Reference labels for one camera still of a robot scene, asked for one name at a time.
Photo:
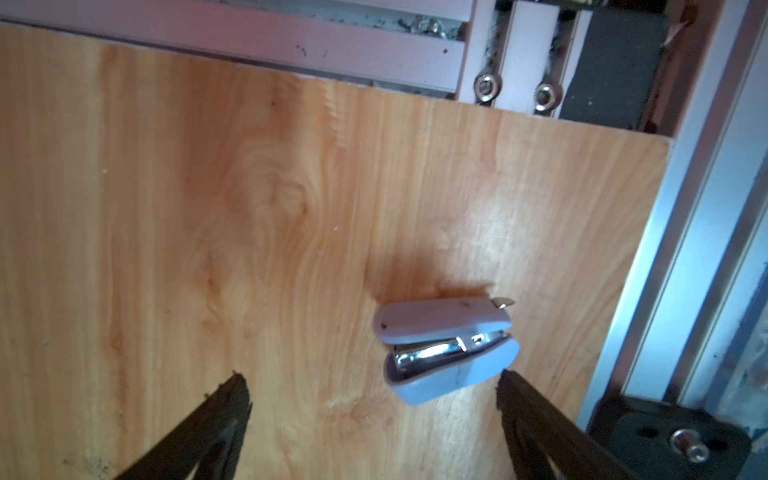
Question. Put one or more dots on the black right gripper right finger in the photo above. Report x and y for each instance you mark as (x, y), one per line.
(541, 439)

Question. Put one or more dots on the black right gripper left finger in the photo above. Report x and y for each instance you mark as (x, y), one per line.
(206, 444)

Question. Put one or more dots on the blue stapler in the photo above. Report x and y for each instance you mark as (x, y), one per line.
(439, 346)

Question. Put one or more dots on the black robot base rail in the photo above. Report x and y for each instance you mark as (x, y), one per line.
(661, 441)

